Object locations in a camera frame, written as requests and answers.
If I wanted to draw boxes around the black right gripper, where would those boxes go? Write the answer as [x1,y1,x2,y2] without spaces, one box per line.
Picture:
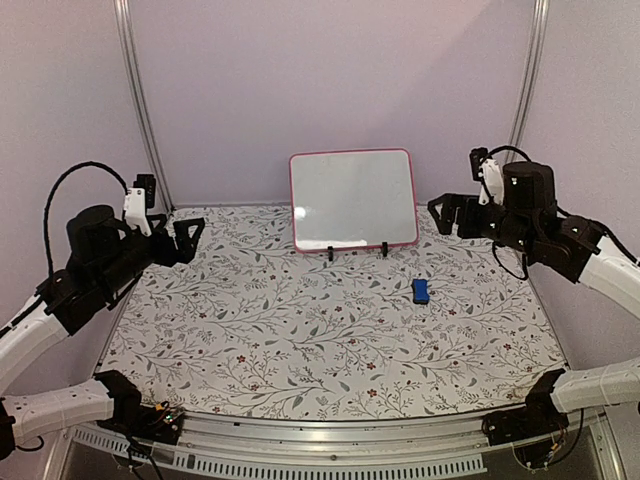
[428,193,536,256]

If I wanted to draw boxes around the pink framed whiteboard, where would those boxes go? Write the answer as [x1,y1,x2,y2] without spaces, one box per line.
[289,148,419,253]

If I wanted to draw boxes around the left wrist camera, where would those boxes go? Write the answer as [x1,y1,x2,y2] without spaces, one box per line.
[123,174,156,237]

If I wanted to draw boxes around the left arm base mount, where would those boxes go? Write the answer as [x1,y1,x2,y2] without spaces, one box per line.
[93,370,184,445]

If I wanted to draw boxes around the left aluminium frame post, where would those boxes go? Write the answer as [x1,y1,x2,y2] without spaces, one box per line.
[113,0,175,212]

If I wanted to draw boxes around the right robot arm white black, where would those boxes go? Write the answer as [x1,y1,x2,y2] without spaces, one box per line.
[428,159,639,436]

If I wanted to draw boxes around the front aluminium rail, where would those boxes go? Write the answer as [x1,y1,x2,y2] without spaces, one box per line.
[44,408,630,479]

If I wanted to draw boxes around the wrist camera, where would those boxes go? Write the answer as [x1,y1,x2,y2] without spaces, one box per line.
[469,147,504,205]
[123,174,156,237]

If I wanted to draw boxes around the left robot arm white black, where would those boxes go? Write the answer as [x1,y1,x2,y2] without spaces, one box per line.
[1,205,205,458]

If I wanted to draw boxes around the floral patterned table mat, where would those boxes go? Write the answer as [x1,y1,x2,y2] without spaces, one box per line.
[102,206,565,421]

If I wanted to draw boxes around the aluminium frame post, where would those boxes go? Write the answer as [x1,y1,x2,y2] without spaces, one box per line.
[509,0,550,147]
[113,0,175,212]

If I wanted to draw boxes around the right aluminium frame post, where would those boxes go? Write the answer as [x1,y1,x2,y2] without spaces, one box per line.
[509,0,550,147]

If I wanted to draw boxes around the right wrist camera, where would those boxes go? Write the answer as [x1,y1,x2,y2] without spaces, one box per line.
[469,147,504,205]

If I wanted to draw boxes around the blue whiteboard eraser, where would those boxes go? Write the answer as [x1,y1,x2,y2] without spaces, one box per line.
[411,278,430,305]

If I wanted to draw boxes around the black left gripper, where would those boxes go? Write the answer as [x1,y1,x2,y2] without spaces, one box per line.
[97,214,205,297]

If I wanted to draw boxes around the wire easel stand black tips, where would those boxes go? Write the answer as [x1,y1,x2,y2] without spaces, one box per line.
[324,242,391,262]

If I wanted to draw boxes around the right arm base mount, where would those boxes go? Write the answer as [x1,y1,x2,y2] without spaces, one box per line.
[481,369,569,470]

